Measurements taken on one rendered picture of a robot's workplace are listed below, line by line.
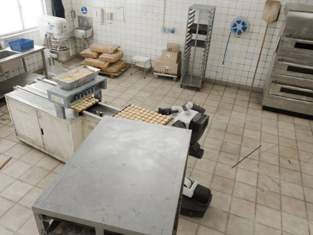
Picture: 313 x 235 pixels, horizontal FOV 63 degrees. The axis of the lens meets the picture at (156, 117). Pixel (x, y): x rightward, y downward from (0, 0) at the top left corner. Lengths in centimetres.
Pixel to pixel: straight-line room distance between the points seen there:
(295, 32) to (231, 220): 352
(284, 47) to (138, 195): 477
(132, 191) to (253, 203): 280
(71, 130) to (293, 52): 410
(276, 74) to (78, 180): 488
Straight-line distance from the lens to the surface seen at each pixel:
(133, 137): 126
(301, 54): 545
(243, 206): 358
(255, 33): 644
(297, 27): 541
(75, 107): 345
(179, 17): 667
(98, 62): 671
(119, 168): 109
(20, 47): 604
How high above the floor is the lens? 255
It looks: 31 degrees down
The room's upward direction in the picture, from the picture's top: 4 degrees clockwise
